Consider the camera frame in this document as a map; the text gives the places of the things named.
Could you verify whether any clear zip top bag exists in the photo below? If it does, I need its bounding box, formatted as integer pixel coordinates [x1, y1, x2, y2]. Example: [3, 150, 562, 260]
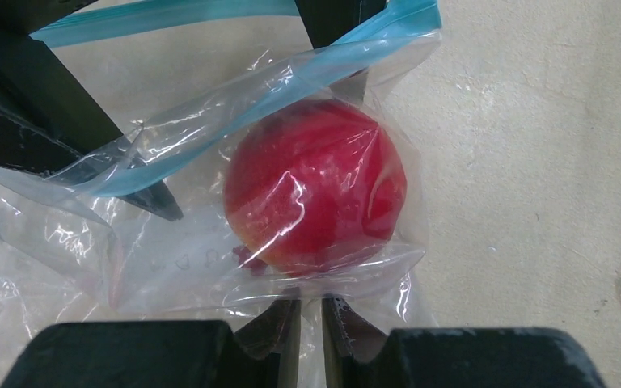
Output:
[0, 1, 441, 387]

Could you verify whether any red fake tomato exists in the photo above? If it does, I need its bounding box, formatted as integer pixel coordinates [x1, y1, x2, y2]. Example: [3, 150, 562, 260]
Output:
[232, 245, 268, 276]

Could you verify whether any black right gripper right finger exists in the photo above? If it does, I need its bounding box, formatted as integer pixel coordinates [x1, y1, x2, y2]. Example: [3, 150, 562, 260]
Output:
[322, 297, 605, 387]

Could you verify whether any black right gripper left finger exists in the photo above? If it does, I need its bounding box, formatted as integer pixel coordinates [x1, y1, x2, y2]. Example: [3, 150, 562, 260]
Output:
[1, 300, 301, 387]

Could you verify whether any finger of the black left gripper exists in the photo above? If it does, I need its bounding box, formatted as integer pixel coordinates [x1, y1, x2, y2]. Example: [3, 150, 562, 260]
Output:
[294, 0, 387, 102]
[0, 0, 184, 222]

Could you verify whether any red fake apple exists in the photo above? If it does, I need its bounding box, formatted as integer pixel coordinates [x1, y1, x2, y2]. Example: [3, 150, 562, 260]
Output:
[222, 99, 408, 277]

